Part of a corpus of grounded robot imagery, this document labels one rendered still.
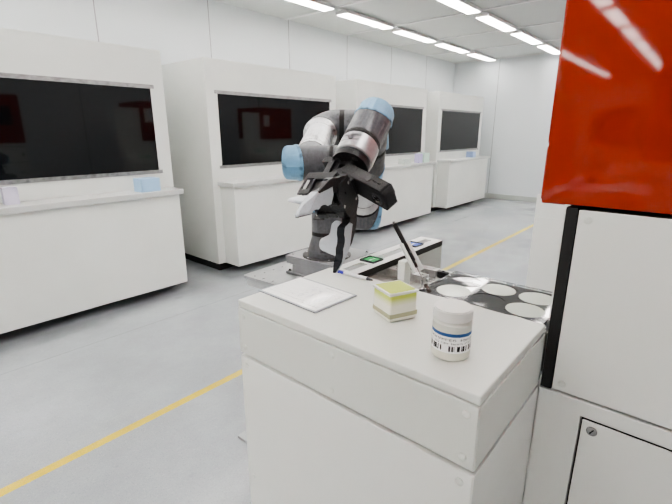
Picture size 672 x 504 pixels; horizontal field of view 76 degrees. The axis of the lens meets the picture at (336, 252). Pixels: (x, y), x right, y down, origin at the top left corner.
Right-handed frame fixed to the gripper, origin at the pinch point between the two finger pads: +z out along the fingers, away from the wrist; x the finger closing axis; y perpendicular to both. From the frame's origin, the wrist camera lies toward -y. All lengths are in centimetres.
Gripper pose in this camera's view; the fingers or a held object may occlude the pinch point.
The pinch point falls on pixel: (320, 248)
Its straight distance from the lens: 69.0
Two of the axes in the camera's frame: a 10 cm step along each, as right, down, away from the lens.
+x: -3.8, -6.0, -7.1
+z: -3.6, 8.0, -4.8
